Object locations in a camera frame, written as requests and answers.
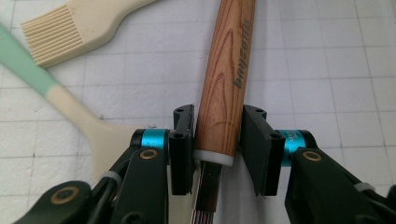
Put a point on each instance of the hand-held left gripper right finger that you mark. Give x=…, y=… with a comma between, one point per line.
x=258, y=155

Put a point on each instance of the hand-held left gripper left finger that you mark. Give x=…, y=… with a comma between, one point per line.
x=183, y=155

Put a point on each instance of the green and beige basting brush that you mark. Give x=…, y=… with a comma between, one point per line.
x=77, y=28

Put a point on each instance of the white foam grid mat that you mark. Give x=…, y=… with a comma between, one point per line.
x=327, y=77

